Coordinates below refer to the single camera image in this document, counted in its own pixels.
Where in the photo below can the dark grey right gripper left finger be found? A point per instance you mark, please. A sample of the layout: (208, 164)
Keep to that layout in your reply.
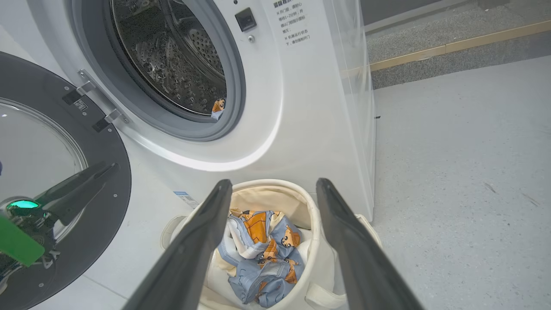
(189, 258)

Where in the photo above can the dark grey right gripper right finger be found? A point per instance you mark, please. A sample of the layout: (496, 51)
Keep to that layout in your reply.
(361, 267)

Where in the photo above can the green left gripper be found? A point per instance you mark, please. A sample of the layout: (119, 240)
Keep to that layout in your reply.
(17, 241)

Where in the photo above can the round dark glass washer door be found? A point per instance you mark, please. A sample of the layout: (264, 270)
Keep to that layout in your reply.
(107, 172)

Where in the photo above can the blue cartoon print garment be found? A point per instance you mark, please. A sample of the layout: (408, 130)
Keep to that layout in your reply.
(218, 107)
(267, 275)

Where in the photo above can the cream fabric laundry basket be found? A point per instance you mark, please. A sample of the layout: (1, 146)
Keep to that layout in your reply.
(267, 193)

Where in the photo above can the white front-load washing machine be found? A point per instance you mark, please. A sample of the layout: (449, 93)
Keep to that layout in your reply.
(301, 129)

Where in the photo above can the white cloth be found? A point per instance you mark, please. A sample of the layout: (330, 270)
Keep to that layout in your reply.
(217, 282)

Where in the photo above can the blue energy label sticker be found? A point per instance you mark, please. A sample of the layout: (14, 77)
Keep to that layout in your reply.
(186, 199)

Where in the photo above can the wooden floor edge strip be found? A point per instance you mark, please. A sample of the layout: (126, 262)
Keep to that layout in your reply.
(473, 42)

